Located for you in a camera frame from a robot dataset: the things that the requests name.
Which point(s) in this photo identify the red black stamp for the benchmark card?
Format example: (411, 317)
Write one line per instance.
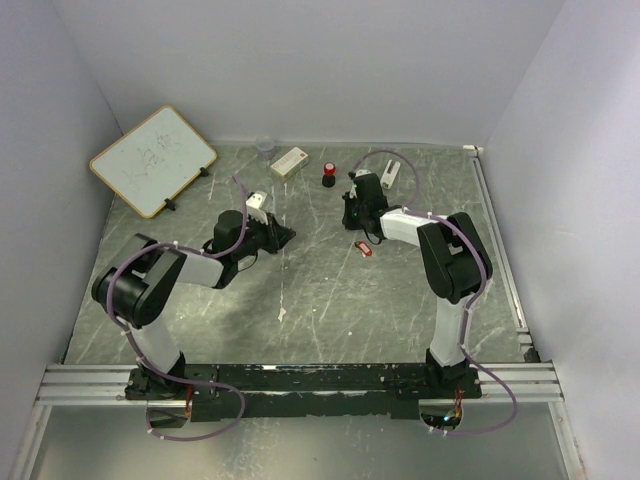
(328, 179)

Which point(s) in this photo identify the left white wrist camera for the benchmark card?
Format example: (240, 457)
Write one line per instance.
(259, 206)

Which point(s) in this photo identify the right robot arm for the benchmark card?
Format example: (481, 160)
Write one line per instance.
(456, 265)

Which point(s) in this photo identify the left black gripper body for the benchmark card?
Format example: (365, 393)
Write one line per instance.
(262, 234)

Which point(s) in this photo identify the clear plastic cup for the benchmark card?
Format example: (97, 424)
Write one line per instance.
(265, 147)

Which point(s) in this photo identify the white plastic clip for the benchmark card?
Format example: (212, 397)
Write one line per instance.
(390, 174)

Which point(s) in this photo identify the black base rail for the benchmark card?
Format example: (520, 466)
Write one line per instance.
(281, 391)

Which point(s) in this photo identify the small whiteboard wooden frame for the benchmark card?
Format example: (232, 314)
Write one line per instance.
(154, 162)

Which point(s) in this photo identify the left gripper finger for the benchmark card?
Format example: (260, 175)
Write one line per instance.
(280, 228)
(283, 238)

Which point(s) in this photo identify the white cardboard box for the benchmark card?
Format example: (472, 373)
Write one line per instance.
(290, 163)

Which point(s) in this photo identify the red tagged key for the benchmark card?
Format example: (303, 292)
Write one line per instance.
(364, 248)

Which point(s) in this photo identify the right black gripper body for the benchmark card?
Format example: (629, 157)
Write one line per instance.
(352, 213)

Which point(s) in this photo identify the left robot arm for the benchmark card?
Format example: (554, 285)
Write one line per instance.
(141, 277)

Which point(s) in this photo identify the white corner bracket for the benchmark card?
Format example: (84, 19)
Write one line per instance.
(474, 149)

